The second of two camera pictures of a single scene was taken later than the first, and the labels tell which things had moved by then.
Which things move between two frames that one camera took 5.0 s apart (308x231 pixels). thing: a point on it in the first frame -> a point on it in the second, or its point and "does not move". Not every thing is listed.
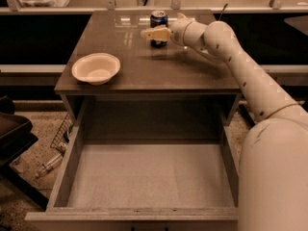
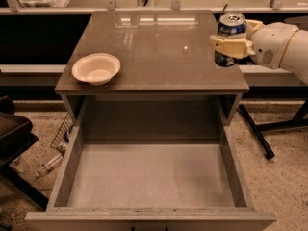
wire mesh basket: [60, 140] does not move
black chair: [16, 138] does not move
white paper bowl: [95, 67] does not move
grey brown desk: [115, 87] does not move
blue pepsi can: [159, 18] -> [230, 23]
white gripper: [177, 32] -> [269, 45]
